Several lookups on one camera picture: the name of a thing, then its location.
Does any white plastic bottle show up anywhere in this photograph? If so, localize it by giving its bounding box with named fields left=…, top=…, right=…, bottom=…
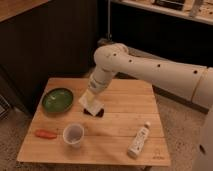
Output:
left=127, top=122, right=151, bottom=159

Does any dark wooden cabinet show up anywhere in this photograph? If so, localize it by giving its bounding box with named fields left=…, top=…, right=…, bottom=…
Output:
left=0, top=0, right=98, bottom=114

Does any wooden table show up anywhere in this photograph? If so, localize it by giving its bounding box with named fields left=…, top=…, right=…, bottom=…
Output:
left=17, top=79, right=171, bottom=166

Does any orange carrot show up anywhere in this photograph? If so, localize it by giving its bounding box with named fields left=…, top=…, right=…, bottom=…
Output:
left=35, top=129, right=57, bottom=139

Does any white ceramic cup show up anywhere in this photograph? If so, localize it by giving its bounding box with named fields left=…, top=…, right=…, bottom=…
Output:
left=63, top=123, right=84, bottom=148

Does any white sponge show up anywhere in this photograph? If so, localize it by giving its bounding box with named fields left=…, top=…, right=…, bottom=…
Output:
left=79, top=95, right=103, bottom=116

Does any green ceramic bowl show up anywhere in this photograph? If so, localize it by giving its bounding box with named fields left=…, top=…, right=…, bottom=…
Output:
left=42, top=87, right=74, bottom=113

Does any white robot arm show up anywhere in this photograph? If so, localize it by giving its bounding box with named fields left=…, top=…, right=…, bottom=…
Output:
left=79, top=43, right=213, bottom=171

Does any wooden shelf with items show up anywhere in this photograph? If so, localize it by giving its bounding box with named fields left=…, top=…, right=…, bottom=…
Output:
left=112, top=0, right=213, bottom=26

